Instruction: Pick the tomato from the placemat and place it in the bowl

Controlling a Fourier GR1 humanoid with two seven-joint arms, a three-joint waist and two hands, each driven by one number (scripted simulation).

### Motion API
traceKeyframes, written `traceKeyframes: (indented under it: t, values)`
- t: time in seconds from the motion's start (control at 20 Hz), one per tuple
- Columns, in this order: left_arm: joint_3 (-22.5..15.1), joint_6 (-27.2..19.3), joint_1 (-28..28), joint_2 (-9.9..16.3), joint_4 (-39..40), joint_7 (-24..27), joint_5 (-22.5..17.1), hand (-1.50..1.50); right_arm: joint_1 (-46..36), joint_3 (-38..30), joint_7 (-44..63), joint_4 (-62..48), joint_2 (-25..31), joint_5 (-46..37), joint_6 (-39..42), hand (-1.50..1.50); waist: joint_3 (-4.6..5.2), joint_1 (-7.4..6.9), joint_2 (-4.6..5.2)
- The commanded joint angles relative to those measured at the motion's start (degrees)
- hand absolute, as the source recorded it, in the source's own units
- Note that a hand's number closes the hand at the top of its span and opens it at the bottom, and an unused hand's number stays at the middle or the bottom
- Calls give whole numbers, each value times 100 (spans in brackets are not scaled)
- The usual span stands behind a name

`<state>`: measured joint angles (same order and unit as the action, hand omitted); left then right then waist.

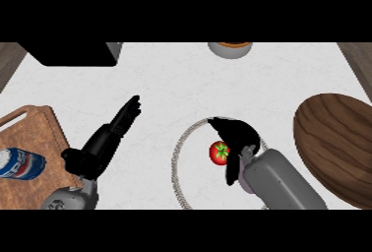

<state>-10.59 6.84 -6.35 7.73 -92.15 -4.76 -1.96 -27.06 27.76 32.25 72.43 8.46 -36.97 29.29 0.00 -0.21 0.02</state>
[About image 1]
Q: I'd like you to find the blue red white can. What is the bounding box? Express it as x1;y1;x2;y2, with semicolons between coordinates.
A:
0;147;47;181

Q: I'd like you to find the grey pot with orange rim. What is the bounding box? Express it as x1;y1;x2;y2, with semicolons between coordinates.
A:
208;42;254;60

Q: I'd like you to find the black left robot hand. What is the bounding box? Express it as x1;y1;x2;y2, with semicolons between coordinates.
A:
59;94;142;181

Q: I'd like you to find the black box appliance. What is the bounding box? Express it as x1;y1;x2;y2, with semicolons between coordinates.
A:
18;42;125;68

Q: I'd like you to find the brown wooden bowl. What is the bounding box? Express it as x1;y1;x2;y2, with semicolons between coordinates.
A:
292;93;372;210

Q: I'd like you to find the red tomato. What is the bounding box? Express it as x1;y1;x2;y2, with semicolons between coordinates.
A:
208;140;232;166

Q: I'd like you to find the white round rope-edged placemat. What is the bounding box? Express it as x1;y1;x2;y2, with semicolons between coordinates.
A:
170;116;272;211

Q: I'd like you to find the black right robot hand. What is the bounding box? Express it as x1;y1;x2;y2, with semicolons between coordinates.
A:
207;116;263;187

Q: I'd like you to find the brown wooden cutting board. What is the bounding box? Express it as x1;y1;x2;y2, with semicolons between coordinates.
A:
0;104;86;211

